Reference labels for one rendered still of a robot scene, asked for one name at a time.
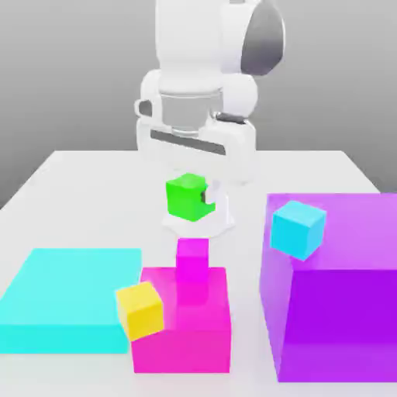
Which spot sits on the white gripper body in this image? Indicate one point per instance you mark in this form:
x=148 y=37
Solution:
x=238 y=139

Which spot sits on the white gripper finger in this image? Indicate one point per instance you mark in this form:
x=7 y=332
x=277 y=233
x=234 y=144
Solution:
x=220 y=198

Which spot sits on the small green cube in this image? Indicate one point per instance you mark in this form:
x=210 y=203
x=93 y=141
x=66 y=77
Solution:
x=184 y=198

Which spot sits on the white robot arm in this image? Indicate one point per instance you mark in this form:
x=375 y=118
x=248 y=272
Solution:
x=189 y=46

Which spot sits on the small magenta cube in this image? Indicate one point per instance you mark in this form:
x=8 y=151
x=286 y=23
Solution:
x=192 y=273

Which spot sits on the small cyan cube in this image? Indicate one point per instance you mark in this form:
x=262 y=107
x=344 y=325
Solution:
x=294 y=231

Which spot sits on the small yellow cube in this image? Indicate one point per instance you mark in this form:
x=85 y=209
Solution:
x=141 y=310

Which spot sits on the large pink box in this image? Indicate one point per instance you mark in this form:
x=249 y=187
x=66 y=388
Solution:
x=192 y=338

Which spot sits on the large purple box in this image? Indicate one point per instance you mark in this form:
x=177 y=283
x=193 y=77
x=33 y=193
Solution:
x=347 y=310

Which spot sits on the large cyan box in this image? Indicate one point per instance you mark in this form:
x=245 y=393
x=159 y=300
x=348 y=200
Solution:
x=62 y=294

